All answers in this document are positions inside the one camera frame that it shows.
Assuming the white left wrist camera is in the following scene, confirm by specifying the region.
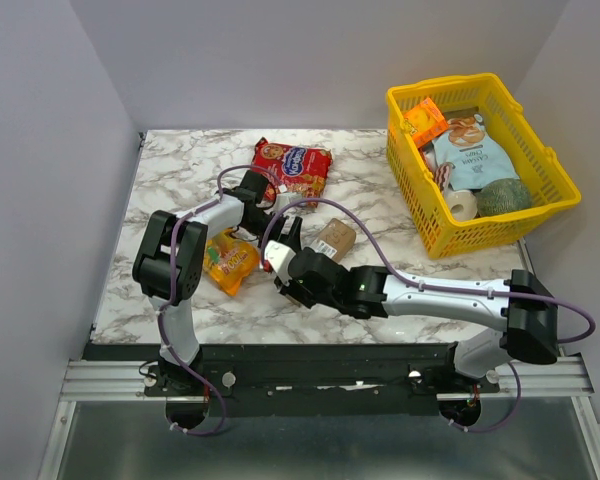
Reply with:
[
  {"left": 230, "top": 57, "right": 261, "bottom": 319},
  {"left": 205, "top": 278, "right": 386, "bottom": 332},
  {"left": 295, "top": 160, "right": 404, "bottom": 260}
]
[{"left": 272, "top": 191, "right": 303, "bottom": 213}]

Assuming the yellow corn snack bag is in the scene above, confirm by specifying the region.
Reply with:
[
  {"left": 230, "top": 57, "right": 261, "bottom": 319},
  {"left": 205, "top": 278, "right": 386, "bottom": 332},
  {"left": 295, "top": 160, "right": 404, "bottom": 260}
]
[{"left": 203, "top": 229, "right": 259, "bottom": 296}]

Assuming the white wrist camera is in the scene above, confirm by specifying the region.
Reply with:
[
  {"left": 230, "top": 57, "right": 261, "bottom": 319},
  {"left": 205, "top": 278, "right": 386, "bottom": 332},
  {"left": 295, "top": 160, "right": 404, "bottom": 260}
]
[
  {"left": 263, "top": 241, "right": 296, "bottom": 285},
  {"left": 272, "top": 191, "right": 303, "bottom": 213}
]

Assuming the red white striped packet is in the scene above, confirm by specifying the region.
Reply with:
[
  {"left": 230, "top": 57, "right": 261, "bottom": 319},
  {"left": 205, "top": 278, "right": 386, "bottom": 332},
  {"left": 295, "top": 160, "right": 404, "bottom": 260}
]
[{"left": 433, "top": 162, "right": 454, "bottom": 193}]

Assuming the white tape roll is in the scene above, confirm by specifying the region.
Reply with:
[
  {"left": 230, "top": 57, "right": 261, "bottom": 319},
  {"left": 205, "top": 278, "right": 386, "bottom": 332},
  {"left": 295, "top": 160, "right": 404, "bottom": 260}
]
[{"left": 444, "top": 189, "right": 478, "bottom": 222}]

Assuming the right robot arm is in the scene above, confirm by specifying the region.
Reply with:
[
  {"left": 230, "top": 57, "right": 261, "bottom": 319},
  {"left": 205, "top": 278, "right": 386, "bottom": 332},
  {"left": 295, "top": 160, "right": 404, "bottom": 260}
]
[{"left": 264, "top": 242, "right": 559, "bottom": 392}]

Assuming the green melon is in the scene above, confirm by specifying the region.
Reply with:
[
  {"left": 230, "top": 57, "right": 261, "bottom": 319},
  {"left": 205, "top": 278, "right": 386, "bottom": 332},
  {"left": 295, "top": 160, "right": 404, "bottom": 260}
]
[{"left": 476, "top": 178, "right": 532, "bottom": 217}]

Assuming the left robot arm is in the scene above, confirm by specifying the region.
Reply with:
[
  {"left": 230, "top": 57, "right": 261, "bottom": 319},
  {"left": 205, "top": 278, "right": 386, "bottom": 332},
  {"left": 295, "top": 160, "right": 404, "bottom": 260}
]
[{"left": 132, "top": 165, "right": 301, "bottom": 395}]

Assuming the brown cardboard express box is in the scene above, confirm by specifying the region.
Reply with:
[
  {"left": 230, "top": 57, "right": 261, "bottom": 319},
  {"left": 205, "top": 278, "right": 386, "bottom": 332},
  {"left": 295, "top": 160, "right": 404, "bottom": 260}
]
[{"left": 287, "top": 217, "right": 358, "bottom": 307}]

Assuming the orange snack box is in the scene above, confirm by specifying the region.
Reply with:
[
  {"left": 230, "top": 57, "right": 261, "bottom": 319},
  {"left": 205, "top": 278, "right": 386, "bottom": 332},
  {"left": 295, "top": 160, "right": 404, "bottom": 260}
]
[{"left": 403, "top": 97, "right": 448, "bottom": 148}]

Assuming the red candy bag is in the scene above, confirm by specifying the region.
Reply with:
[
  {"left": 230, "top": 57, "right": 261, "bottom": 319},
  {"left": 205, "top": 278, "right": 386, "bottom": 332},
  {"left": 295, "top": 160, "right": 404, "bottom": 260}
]
[{"left": 252, "top": 138, "right": 333, "bottom": 198}]

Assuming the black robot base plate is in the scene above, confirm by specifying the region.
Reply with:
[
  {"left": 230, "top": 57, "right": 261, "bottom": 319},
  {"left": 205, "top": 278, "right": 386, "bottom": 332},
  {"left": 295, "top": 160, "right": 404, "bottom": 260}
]
[{"left": 82, "top": 339, "right": 566, "bottom": 419}]

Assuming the light blue chips bag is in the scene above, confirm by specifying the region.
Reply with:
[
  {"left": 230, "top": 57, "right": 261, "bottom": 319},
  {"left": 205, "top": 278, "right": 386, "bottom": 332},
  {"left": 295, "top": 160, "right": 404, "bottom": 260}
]
[{"left": 433, "top": 109, "right": 519, "bottom": 190}]

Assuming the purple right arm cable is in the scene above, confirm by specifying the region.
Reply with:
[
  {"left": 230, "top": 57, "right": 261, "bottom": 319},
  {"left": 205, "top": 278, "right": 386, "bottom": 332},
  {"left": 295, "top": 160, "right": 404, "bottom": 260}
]
[{"left": 259, "top": 197, "right": 597, "bottom": 434}]

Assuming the yellow plastic basket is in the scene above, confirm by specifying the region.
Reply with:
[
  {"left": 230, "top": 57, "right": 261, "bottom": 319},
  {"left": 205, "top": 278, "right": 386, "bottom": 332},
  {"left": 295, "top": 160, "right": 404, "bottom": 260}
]
[{"left": 386, "top": 73, "right": 581, "bottom": 259}]

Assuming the aluminium frame rail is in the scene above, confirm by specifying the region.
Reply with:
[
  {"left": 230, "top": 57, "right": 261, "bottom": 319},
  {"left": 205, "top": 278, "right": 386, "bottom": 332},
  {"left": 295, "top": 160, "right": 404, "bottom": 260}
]
[{"left": 38, "top": 356, "right": 600, "bottom": 479}]

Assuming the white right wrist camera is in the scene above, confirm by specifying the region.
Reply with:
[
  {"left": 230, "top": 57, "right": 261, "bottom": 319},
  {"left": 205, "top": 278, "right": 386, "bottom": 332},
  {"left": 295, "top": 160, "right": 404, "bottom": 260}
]
[{"left": 263, "top": 241, "right": 296, "bottom": 285}]

